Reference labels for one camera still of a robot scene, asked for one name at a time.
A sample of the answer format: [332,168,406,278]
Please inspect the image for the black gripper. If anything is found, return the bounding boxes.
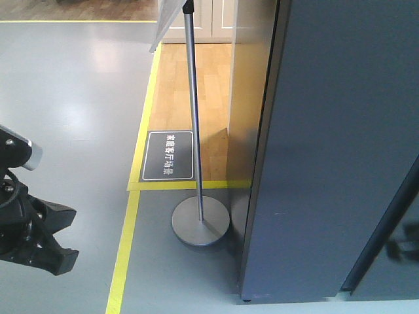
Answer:
[1,170,79,276]

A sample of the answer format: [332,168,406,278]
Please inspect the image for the refrigerator door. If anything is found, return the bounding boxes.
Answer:
[236,0,419,302]

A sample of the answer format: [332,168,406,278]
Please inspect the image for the black floor sign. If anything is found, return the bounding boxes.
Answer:
[141,130,194,181]

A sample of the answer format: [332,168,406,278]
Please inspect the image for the silver sign stand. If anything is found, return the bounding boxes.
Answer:
[149,0,230,247]

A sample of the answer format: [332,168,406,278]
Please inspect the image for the white panel door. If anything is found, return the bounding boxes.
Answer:
[162,0,236,44]

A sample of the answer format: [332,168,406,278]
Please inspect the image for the side-by-side refrigerator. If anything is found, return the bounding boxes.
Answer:
[236,0,419,304]

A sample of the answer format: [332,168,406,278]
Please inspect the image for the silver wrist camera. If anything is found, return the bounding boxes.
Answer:
[1,125,43,171]

